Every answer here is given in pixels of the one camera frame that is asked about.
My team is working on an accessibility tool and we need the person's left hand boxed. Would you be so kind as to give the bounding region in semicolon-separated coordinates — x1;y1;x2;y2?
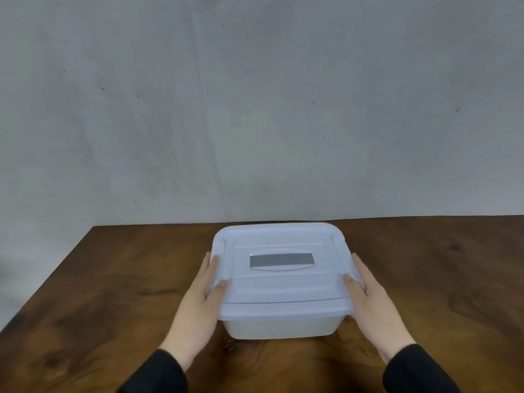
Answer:
163;252;228;365

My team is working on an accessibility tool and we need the person's right hand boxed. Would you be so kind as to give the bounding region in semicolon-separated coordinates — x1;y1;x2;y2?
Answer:
343;253;412;358

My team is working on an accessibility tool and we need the white plastic box lid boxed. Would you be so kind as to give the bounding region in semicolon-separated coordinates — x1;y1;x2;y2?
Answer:
210;222;365;322

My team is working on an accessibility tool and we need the translucent white plastic storage box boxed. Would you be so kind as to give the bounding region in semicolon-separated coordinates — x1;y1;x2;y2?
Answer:
221;312;348;340

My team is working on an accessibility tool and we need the person's right forearm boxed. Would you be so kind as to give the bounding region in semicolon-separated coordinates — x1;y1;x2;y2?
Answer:
377;339;462;393

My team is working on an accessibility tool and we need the person's left forearm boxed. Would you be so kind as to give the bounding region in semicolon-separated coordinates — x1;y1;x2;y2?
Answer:
116;343;191;393

